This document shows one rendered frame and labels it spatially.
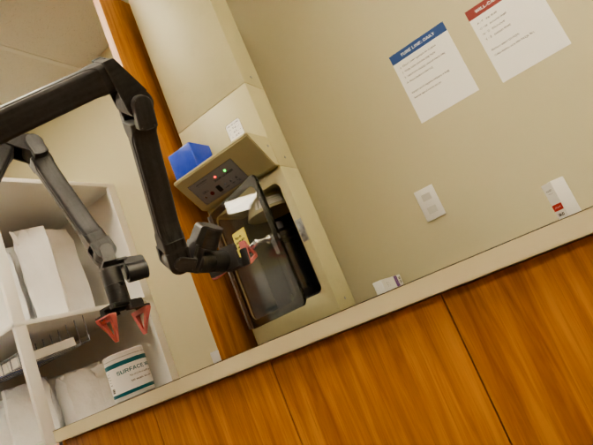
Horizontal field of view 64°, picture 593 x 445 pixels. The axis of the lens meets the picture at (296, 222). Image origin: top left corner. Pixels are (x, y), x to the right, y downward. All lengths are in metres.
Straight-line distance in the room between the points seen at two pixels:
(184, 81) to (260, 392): 1.06
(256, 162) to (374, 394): 0.74
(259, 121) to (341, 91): 0.47
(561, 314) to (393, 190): 0.93
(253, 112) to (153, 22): 0.58
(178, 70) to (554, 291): 1.35
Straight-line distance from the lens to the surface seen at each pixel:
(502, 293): 0.97
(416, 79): 1.78
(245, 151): 1.42
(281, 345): 1.13
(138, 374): 1.67
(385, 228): 1.75
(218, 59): 1.66
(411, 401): 1.06
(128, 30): 2.01
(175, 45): 1.81
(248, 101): 1.55
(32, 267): 2.35
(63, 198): 1.51
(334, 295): 1.38
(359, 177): 1.79
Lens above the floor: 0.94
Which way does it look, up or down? 12 degrees up
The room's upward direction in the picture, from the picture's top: 23 degrees counter-clockwise
